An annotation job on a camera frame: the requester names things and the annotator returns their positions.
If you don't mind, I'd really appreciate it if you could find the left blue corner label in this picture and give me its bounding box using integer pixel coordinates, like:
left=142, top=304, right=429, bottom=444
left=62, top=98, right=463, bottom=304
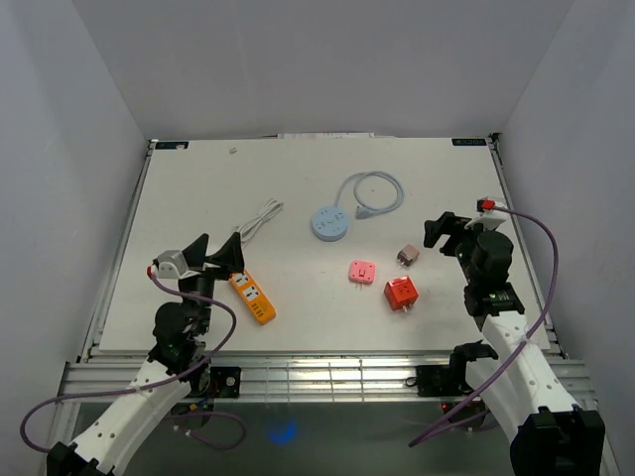
left=155, top=141, right=190, bottom=150

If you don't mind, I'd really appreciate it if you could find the orange power strip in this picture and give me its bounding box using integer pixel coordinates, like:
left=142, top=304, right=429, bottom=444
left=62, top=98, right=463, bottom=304
left=229, top=270, right=277, bottom=325

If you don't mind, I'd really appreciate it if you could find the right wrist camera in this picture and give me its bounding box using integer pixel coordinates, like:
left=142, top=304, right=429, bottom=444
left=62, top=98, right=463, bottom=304
left=464, top=196, right=507, bottom=230

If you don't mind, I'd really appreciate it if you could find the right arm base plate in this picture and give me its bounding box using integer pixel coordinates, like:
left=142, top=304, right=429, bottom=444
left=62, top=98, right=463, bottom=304
left=405, top=365, right=473, bottom=397

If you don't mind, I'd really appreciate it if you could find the brown pink charger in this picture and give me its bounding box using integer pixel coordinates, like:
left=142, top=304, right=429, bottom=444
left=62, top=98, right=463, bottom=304
left=396, top=244, right=421, bottom=268

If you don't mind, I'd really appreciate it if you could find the right blue corner label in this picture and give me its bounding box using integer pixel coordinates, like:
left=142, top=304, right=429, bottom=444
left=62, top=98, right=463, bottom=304
left=451, top=138, right=487, bottom=147

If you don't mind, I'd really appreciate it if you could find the aluminium frame rail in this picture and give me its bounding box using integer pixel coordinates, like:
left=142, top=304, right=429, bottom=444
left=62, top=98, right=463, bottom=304
left=57, top=357, right=594, bottom=406

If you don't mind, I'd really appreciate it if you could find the round blue power socket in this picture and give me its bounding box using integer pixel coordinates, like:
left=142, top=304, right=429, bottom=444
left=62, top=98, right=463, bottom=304
left=311, top=206, right=349, bottom=242

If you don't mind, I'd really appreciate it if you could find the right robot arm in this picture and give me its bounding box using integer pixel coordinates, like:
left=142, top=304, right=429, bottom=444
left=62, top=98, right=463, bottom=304
left=410, top=199, right=605, bottom=475

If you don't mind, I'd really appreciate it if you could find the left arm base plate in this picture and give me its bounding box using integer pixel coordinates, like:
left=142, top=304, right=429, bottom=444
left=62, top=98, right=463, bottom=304
left=190, top=366, right=242, bottom=399

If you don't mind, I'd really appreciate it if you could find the blue corner label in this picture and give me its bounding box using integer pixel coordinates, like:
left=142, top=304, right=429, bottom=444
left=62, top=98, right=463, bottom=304
left=451, top=138, right=487, bottom=147
left=155, top=141, right=190, bottom=150

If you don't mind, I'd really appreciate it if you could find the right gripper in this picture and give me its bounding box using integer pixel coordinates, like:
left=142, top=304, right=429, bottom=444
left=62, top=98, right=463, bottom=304
left=424, top=211, right=492, bottom=285

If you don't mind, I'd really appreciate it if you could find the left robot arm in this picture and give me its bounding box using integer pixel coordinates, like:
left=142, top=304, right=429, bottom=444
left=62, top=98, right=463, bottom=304
left=46, top=232, right=244, bottom=475

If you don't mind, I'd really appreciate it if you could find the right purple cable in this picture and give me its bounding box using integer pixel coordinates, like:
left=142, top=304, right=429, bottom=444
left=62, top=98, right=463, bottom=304
left=408, top=206, right=562, bottom=448

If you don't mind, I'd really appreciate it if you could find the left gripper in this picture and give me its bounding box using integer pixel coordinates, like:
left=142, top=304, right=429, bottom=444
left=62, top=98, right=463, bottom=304
left=182, top=231, right=244, bottom=333

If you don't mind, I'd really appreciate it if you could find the red cube socket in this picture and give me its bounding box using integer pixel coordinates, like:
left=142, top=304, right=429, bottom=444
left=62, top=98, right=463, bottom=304
left=384, top=276, right=419, bottom=311

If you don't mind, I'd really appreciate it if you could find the pink plug adapter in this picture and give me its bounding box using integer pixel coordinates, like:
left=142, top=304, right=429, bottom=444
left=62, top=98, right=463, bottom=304
left=348, top=260, right=376, bottom=286

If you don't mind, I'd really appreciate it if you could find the light blue cord with plug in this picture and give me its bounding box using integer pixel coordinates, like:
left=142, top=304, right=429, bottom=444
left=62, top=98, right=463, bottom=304
left=334, top=171, right=406, bottom=220

